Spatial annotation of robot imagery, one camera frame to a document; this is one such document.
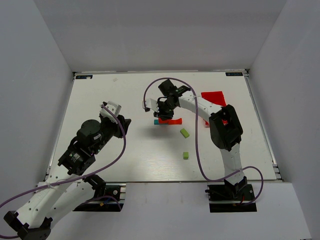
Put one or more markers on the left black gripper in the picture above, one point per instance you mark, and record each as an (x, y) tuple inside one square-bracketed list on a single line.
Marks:
[(120, 126)]

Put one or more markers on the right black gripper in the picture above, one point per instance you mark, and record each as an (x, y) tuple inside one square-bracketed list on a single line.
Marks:
[(163, 113)]

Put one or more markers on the teal long wood block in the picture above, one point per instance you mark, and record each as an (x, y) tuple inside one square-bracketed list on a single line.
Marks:
[(156, 122)]

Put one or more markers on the red arch wood block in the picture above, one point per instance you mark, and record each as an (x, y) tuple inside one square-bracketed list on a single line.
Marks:
[(178, 121)]

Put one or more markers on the green rectangular wood block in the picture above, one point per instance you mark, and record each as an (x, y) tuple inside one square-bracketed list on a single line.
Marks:
[(184, 133)]

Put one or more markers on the red plastic bin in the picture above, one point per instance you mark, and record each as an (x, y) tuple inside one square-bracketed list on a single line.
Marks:
[(215, 97)]

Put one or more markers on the green cube wood block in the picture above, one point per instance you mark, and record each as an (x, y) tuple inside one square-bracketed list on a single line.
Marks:
[(185, 155)]

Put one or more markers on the red rectangular wood block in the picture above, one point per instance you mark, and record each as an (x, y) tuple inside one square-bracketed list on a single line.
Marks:
[(163, 122)]

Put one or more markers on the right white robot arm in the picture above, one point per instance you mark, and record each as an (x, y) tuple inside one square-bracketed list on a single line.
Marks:
[(224, 126)]

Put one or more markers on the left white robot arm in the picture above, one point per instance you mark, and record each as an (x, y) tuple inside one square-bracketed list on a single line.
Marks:
[(68, 185)]

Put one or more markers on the left table corner label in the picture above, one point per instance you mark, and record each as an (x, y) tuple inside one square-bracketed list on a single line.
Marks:
[(84, 77)]

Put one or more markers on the dark table corner label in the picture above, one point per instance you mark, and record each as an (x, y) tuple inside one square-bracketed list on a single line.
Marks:
[(233, 74)]

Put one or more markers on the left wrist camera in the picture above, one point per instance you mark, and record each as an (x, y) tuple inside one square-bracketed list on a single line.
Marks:
[(109, 109)]

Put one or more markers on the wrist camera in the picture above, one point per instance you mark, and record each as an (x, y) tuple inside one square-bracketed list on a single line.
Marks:
[(109, 109), (150, 105)]

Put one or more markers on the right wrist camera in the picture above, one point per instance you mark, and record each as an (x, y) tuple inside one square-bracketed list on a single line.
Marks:
[(150, 105)]

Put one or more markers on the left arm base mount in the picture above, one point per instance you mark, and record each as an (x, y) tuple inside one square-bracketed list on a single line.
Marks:
[(104, 196)]

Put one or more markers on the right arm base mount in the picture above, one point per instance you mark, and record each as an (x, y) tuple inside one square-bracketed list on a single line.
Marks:
[(220, 201)]

